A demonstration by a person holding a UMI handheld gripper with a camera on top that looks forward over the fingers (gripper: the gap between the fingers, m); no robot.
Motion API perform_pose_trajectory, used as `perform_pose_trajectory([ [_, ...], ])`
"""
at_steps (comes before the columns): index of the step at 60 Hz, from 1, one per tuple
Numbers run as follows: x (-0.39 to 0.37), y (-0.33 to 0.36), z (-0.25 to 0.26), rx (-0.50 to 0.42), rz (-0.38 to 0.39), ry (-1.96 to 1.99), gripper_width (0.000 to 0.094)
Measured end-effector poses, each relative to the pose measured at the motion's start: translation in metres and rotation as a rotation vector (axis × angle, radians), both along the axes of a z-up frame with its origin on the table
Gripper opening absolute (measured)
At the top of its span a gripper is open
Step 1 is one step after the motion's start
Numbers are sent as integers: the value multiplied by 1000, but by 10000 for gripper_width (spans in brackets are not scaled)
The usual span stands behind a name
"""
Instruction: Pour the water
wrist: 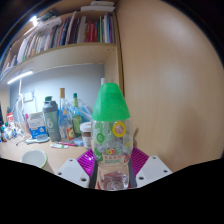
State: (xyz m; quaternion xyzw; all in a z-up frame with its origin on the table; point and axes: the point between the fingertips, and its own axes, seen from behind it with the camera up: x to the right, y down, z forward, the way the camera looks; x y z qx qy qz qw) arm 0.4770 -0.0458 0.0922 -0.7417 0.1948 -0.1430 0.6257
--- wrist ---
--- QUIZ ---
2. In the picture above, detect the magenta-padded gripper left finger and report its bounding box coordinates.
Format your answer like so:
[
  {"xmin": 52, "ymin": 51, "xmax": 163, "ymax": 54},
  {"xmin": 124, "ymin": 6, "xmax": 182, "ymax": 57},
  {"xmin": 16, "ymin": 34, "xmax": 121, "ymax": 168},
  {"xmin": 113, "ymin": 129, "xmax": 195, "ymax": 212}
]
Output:
[{"xmin": 54, "ymin": 148, "xmax": 100, "ymax": 190}]

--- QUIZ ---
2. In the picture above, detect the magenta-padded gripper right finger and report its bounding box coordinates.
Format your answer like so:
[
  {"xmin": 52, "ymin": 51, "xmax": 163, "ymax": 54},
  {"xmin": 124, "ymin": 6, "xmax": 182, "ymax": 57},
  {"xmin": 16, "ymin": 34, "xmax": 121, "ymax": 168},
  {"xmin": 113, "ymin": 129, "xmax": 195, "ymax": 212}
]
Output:
[{"xmin": 127, "ymin": 147, "xmax": 174, "ymax": 188}]

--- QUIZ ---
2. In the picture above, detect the clear bottle with green cap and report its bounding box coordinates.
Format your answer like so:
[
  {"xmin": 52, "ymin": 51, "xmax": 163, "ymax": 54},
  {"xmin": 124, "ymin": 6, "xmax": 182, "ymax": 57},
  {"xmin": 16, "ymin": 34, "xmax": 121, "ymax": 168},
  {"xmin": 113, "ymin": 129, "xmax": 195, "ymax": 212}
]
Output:
[{"xmin": 90, "ymin": 82, "xmax": 134, "ymax": 192}]

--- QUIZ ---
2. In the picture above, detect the small white tube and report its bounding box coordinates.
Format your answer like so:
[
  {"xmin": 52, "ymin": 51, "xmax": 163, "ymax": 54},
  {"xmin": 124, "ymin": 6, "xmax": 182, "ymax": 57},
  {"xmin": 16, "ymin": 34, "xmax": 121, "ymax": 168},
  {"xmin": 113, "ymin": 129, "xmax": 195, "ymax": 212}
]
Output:
[{"xmin": 49, "ymin": 142, "xmax": 76, "ymax": 150}]

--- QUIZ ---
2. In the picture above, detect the brown jar with white lid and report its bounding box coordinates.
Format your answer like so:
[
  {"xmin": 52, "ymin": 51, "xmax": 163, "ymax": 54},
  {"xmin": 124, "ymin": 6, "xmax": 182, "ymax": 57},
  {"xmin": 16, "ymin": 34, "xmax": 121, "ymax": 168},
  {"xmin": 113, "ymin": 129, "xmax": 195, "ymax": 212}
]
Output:
[{"xmin": 79, "ymin": 121, "xmax": 93, "ymax": 150}]

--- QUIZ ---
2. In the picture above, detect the light blue hairbrush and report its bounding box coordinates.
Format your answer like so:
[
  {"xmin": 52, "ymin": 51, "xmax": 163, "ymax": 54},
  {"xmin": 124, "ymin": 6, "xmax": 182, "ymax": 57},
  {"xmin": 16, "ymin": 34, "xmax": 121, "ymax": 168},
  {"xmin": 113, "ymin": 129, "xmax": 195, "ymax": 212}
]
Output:
[{"xmin": 25, "ymin": 134, "xmax": 51, "ymax": 145}]

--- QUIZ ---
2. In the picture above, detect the grey shaker bottle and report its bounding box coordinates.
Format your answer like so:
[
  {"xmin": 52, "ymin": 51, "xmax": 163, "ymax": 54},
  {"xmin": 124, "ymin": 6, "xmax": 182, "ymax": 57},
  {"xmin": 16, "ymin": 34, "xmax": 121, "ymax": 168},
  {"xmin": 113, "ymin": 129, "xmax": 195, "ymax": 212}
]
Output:
[{"xmin": 41, "ymin": 99, "xmax": 62, "ymax": 143}]

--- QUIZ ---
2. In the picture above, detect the blue and white box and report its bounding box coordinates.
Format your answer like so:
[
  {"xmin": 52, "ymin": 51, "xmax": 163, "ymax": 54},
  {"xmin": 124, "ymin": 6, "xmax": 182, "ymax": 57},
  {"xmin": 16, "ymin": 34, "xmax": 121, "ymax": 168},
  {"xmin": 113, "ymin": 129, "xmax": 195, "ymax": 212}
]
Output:
[{"xmin": 26, "ymin": 112, "xmax": 49, "ymax": 140}]

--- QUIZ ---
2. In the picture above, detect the white LED light bar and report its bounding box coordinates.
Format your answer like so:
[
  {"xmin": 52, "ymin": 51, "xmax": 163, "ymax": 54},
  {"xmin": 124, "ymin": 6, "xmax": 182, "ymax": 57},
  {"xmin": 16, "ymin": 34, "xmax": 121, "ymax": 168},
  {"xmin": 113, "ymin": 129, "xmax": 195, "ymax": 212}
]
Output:
[{"xmin": 6, "ymin": 69, "xmax": 35, "ymax": 85}]

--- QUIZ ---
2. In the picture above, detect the wooden shelf unit with books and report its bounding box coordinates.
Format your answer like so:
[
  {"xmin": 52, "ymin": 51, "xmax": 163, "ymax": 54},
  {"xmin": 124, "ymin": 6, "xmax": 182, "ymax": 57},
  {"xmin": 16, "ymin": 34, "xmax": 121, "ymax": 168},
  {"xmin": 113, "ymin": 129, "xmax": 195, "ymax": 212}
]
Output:
[{"xmin": 0, "ymin": 0, "xmax": 125, "ymax": 98}]

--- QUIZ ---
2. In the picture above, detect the white mug with green handle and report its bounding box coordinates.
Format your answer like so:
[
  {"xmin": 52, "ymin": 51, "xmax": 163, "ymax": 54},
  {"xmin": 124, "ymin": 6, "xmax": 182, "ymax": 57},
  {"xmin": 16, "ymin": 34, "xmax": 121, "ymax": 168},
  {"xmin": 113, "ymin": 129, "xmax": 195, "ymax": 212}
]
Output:
[{"xmin": 20, "ymin": 148, "xmax": 50, "ymax": 170}]

